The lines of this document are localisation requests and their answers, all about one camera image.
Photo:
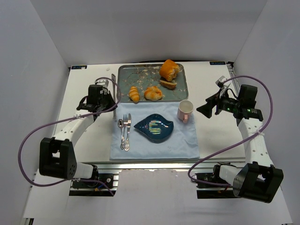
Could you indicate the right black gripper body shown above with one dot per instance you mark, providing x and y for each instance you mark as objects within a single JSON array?
[{"x": 216, "y": 106}]

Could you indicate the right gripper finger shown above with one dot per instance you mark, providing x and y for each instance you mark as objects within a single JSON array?
[
  {"x": 213, "y": 100},
  {"x": 206, "y": 110}
]

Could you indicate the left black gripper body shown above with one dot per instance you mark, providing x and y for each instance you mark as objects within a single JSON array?
[{"x": 107, "y": 100}]

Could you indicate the metal serving tongs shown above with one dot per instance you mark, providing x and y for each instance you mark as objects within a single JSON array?
[{"x": 113, "y": 77}]

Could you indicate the large orange bread loaf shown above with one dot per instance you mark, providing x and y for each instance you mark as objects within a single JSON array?
[{"x": 169, "y": 70}]

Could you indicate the round golden bread roll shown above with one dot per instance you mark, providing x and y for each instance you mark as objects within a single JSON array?
[{"x": 153, "y": 93}]

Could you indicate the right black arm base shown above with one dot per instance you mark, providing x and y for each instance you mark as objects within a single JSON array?
[{"x": 215, "y": 187}]

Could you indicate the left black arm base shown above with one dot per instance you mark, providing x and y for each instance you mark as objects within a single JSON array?
[{"x": 105, "y": 186}]

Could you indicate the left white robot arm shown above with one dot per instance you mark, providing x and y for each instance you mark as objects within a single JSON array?
[{"x": 57, "y": 156}]

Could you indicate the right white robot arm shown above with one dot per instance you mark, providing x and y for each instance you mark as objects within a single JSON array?
[{"x": 259, "y": 179}]

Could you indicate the brown bread slice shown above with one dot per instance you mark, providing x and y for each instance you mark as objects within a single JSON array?
[{"x": 168, "y": 85}]

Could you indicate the pink mug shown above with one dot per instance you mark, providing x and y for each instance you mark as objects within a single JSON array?
[{"x": 185, "y": 109}]

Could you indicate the silver fork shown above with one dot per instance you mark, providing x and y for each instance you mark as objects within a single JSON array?
[{"x": 125, "y": 122}]

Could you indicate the silver spoon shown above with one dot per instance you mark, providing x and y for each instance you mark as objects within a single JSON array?
[{"x": 121, "y": 126}]

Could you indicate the small striped croissant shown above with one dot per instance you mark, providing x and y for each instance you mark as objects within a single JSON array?
[{"x": 134, "y": 94}]

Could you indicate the right blue table label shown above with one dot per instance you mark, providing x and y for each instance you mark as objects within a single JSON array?
[{"x": 217, "y": 63}]

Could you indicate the blue table label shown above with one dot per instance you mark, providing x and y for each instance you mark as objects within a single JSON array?
[
  {"x": 78, "y": 67},
  {"x": 217, "y": 63}
]

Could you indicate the left blue table label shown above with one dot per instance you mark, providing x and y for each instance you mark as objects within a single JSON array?
[{"x": 78, "y": 67}]

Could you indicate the floral metal tray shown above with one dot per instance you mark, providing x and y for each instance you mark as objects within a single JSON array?
[{"x": 143, "y": 76}]

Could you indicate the light blue placemat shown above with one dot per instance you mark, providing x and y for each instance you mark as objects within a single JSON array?
[{"x": 182, "y": 144}]

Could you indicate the dark blue leaf plate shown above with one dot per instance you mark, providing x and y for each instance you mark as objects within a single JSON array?
[{"x": 155, "y": 128}]

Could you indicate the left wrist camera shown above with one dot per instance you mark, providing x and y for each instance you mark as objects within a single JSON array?
[{"x": 103, "y": 82}]

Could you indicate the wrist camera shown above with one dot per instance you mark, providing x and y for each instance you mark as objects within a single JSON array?
[
  {"x": 222, "y": 87},
  {"x": 103, "y": 82}
]

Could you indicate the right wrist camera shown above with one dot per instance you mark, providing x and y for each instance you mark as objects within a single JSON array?
[{"x": 222, "y": 87}]

